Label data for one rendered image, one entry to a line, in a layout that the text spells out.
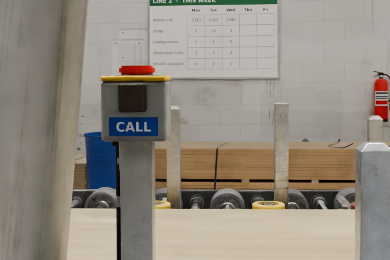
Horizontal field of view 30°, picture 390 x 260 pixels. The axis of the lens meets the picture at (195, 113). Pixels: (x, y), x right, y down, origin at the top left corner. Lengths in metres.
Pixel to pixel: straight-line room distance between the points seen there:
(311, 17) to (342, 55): 0.53
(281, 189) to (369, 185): 1.10
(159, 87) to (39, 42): 0.42
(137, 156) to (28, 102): 0.45
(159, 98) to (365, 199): 0.25
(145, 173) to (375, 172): 0.25
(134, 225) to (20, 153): 0.46
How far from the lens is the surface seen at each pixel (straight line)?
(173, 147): 1.89
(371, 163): 0.80
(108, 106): 0.78
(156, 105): 0.77
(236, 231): 1.52
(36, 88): 0.36
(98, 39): 8.24
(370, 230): 0.82
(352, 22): 8.09
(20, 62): 0.35
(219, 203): 2.28
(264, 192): 2.43
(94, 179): 6.54
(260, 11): 8.03
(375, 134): 1.92
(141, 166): 0.80
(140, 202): 0.80
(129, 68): 0.79
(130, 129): 0.77
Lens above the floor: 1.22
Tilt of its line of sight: 3 degrees down
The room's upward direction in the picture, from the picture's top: straight up
